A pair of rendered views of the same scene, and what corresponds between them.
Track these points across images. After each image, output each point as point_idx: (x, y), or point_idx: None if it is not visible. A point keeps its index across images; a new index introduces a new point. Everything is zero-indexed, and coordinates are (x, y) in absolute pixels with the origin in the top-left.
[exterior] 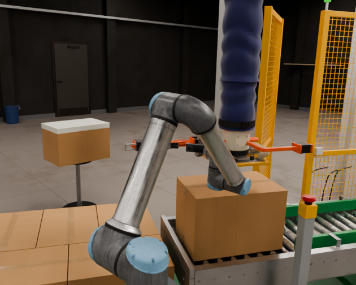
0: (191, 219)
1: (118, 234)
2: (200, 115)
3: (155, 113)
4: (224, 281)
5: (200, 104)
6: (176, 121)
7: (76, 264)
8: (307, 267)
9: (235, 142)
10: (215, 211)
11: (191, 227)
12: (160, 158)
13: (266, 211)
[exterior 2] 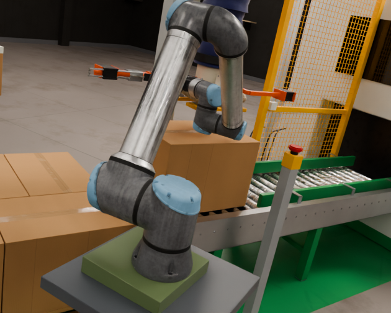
0: (158, 169)
1: (136, 171)
2: (237, 33)
3: (179, 24)
4: (195, 240)
5: (238, 21)
6: (203, 38)
7: (8, 223)
8: (282, 221)
9: (214, 82)
10: (188, 160)
11: None
12: (183, 82)
13: (237, 163)
